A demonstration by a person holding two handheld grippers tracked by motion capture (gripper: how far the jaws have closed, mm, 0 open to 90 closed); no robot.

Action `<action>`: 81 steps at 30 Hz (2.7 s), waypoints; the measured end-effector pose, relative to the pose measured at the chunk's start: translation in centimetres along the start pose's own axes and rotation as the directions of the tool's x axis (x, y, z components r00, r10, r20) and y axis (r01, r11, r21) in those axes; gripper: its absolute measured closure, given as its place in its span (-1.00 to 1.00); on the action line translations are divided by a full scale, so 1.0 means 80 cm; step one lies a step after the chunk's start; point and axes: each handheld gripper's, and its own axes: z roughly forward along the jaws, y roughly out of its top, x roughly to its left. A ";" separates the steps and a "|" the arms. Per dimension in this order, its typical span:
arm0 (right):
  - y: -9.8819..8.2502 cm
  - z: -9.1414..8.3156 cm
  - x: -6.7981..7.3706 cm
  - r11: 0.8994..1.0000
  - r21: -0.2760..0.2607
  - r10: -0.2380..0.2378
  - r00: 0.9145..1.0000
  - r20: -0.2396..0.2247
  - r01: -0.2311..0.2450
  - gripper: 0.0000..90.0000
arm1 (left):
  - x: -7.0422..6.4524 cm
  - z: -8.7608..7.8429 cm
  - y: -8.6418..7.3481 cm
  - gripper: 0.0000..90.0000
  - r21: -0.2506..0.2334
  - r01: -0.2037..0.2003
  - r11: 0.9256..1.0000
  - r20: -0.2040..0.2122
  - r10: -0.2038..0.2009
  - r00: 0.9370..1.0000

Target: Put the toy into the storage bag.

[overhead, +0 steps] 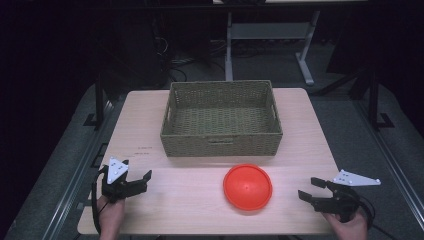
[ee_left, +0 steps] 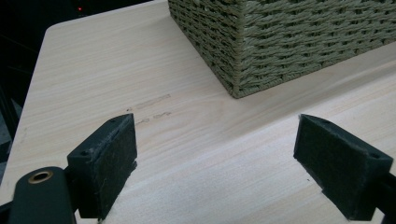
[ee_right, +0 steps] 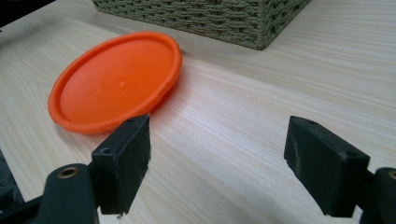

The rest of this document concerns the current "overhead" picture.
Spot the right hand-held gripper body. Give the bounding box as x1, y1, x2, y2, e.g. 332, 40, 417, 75
317, 169, 382, 224

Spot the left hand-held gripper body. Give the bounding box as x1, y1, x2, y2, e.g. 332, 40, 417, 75
100, 156, 138, 204

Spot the person's right hand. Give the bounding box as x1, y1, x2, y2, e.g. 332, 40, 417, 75
321, 208, 370, 240

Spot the person's left hand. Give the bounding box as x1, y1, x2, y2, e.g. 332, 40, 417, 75
96, 194, 127, 240

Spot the orange plastic bowl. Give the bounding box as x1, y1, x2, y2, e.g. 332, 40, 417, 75
222, 163, 274, 212

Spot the green woven basket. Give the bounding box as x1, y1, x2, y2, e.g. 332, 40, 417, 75
159, 79, 284, 158

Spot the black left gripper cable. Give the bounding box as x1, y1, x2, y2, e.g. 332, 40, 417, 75
91, 168, 109, 235

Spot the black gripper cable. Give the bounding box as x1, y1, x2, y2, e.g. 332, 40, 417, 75
355, 194, 403, 240
91, 168, 109, 235

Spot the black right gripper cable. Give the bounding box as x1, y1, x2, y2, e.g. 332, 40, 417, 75
355, 194, 403, 240

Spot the aluminium rail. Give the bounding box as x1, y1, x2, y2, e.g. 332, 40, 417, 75
352, 99, 424, 232
41, 99, 126, 240

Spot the black metal post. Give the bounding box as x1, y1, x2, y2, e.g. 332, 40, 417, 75
367, 71, 380, 132
94, 73, 105, 132

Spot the bundle of floor cables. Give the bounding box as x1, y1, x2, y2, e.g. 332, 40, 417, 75
151, 34, 228, 84

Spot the grey metal desk frame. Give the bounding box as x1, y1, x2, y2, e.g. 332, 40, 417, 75
224, 9, 322, 87

